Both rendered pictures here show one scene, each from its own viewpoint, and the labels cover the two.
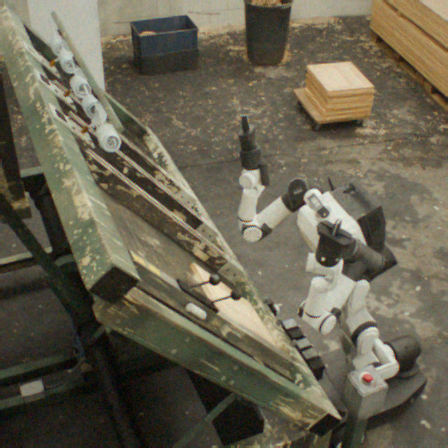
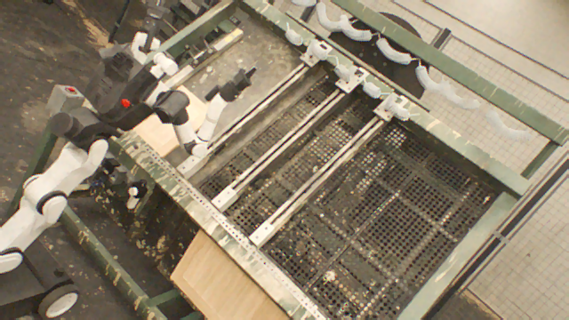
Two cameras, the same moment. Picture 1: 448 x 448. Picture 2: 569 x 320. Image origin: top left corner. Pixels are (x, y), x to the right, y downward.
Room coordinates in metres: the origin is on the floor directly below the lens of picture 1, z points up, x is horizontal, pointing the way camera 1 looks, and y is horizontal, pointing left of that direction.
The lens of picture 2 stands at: (4.15, -1.35, 2.03)
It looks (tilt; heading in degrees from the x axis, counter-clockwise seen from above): 18 degrees down; 135
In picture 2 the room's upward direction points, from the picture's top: 33 degrees clockwise
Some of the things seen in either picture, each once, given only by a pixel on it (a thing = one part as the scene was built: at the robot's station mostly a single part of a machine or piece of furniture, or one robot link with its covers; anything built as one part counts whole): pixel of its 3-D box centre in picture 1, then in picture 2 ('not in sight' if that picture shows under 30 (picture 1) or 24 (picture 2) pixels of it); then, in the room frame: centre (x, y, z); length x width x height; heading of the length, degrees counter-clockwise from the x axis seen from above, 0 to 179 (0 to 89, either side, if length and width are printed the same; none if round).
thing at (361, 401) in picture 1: (363, 393); (65, 104); (1.60, -0.56, 0.84); 0.12 x 0.12 x 0.18; 24
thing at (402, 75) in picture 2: not in sight; (366, 72); (1.95, 0.98, 1.85); 0.80 x 0.06 x 0.80; 24
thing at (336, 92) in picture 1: (331, 94); not in sight; (5.30, -0.92, 0.20); 0.61 x 0.53 x 0.40; 16
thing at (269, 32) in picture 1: (266, 28); not in sight; (6.50, -0.39, 0.33); 0.52 x 0.51 x 0.65; 16
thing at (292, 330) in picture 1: (293, 345); (110, 172); (1.97, -0.32, 0.69); 0.50 x 0.14 x 0.24; 24
